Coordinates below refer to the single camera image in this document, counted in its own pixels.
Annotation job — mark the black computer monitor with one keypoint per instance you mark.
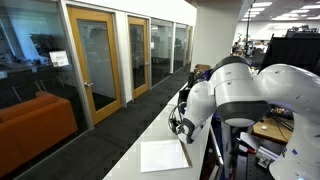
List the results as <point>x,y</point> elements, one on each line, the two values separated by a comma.
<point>301,50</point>

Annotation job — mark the wooden side table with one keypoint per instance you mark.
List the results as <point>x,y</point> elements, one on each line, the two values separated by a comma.
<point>270,129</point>

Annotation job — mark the orange sofa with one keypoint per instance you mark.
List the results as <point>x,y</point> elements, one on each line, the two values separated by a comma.
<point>32,127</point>

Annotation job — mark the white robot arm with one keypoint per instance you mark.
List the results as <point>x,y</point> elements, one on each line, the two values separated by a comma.
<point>241,98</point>

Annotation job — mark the wooden office door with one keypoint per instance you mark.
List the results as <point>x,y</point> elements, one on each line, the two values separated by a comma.
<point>139,54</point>
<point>93,33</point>

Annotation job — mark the white lined notepad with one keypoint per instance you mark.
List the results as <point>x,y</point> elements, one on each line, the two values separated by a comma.
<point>163,155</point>

